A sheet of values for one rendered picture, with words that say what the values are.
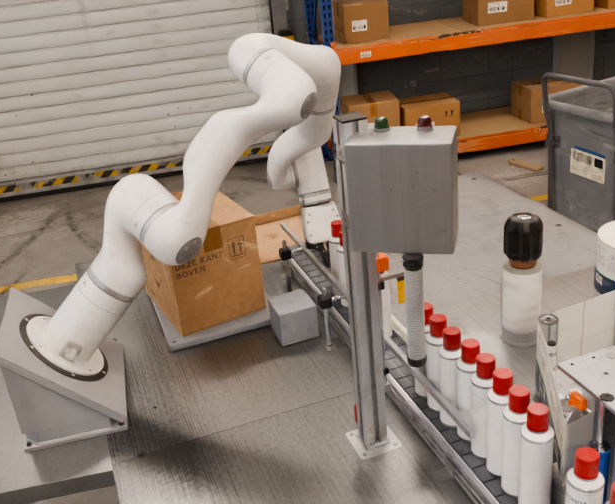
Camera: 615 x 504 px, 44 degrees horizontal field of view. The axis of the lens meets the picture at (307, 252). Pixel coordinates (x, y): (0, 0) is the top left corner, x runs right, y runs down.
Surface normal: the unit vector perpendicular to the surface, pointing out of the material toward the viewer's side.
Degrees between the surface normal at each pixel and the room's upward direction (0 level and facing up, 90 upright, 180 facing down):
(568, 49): 90
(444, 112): 90
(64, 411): 90
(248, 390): 0
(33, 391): 90
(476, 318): 0
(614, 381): 0
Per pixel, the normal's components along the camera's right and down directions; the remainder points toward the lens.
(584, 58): 0.19, 0.41
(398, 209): -0.26, 0.44
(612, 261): -0.88, 0.28
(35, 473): -0.10, -0.90
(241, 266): 0.48, 0.33
